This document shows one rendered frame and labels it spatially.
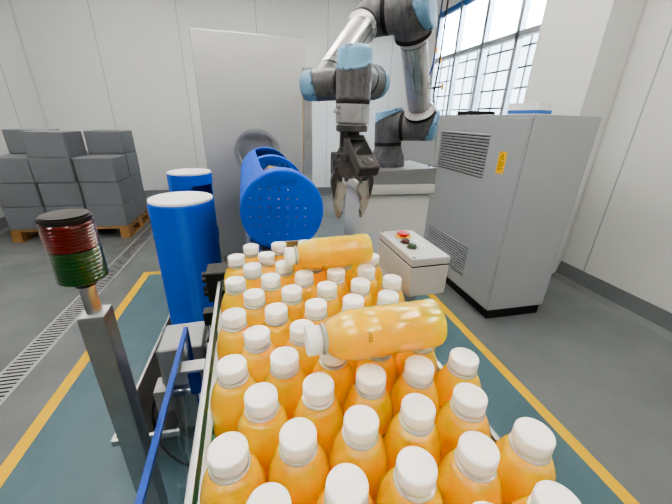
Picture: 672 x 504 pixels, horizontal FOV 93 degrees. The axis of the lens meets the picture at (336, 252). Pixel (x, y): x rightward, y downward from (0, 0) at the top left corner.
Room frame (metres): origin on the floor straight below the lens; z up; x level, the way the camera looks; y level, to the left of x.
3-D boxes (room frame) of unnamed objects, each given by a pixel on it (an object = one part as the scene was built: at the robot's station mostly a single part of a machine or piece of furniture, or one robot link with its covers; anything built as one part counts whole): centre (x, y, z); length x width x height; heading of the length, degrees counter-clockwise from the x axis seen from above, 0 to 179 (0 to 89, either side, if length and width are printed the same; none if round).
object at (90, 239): (0.42, 0.38, 1.23); 0.06 x 0.06 x 0.04
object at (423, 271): (0.77, -0.20, 1.05); 0.20 x 0.10 x 0.10; 16
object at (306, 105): (2.42, 0.23, 0.85); 0.06 x 0.06 x 1.70; 16
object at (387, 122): (1.45, -0.21, 1.37); 0.13 x 0.12 x 0.14; 65
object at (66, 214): (0.42, 0.38, 1.18); 0.06 x 0.06 x 0.16
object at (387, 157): (1.46, -0.21, 1.25); 0.15 x 0.15 x 0.10
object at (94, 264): (0.42, 0.38, 1.18); 0.06 x 0.06 x 0.05
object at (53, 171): (3.85, 3.17, 0.59); 1.20 x 0.80 x 1.19; 103
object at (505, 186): (3.16, -1.13, 0.72); 2.15 x 0.54 x 1.45; 13
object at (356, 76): (0.77, -0.03, 1.48); 0.09 x 0.08 x 0.11; 155
